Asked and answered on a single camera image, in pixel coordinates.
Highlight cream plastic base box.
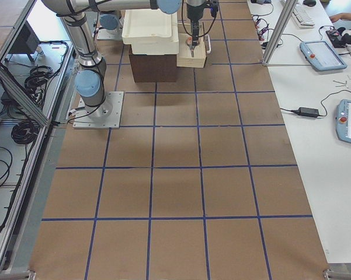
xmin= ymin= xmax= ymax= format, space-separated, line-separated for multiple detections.
xmin=131 ymin=33 xmax=179 ymax=55

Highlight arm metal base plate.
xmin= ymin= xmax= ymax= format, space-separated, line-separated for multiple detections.
xmin=97 ymin=25 xmax=123 ymax=41
xmin=72 ymin=92 xmax=124 ymax=129

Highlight cream plastic tray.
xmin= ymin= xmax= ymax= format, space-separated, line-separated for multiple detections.
xmin=122 ymin=9 xmax=178 ymax=44

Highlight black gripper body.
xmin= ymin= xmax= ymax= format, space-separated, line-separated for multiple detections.
xmin=186 ymin=0 xmax=206 ymax=23

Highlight orange grey scissors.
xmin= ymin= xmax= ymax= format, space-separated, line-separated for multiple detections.
xmin=186 ymin=37 xmax=195 ymax=58

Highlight black power adapter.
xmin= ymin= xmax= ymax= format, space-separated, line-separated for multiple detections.
xmin=290 ymin=107 xmax=320 ymax=118

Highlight blue teach pendant far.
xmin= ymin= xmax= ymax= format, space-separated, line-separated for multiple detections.
xmin=300 ymin=41 xmax=347 ymax=71

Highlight blue teach pendant near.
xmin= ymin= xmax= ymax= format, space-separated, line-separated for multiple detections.
xmin=336 ymin=99 xmax=351 ymax=143

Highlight aluminium frame post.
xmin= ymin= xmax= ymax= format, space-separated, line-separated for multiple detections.
xmin=262 ymin=0 xmax=297 ymax=66

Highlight blue teach pendant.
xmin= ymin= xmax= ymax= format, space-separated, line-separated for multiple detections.
xmin=300 ymin=41 xmax=347 ymax=71
xmin=336 ymin=99 xmax=351 ymax=143

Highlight dark brown drawer cabinet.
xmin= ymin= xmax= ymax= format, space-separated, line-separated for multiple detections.
xmin=128 ymin=46 xmax=178 ymax=83

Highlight wooden drawer with white handle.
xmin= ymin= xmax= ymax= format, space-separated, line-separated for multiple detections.
xmin=176 ymin=23 xmax=211 ymax=68

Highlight white keyboard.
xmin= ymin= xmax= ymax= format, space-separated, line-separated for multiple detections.
xmin=291 ymin=4 xmax=315 ymax=29

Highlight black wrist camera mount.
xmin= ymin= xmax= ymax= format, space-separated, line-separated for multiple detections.
xmin=208 ymin=0 xmax=219 ymax=18

